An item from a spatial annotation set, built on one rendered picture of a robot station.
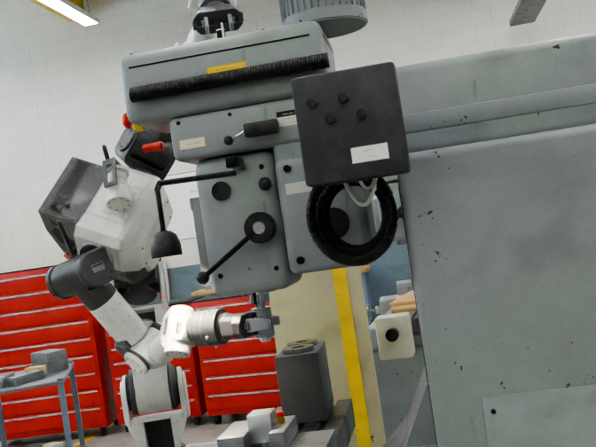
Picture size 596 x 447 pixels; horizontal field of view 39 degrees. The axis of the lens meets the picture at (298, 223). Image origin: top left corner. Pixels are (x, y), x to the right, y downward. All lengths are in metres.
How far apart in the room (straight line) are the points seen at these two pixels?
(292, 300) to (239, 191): 1.88
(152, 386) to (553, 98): 1.47
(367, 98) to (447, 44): 9.57
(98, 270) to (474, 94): 1.06
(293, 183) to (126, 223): 0.62
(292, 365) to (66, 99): 10.01
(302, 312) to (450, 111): 2.04
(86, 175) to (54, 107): 9.75
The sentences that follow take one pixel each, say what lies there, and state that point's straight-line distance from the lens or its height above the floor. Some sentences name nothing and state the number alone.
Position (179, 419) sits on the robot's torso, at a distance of 2.69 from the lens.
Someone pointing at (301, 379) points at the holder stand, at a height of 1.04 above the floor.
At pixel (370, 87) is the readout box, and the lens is 1.61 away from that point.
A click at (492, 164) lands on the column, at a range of 1.73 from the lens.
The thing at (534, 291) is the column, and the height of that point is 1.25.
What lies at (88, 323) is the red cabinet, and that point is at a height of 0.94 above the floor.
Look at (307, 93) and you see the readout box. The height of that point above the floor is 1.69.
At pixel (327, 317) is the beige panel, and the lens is 3.73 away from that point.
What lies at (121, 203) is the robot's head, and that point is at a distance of 2.25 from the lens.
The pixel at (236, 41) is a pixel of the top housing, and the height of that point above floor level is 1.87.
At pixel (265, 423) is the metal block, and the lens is 1.86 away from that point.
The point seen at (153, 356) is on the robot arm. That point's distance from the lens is 2.28.
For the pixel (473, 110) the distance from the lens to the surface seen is 1.86.
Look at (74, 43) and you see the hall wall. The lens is 12.18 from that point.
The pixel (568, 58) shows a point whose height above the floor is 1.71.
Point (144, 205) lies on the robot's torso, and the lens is 2.35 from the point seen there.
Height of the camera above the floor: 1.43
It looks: 1 degrees up
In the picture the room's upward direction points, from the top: 8 degrees counter-clockwise
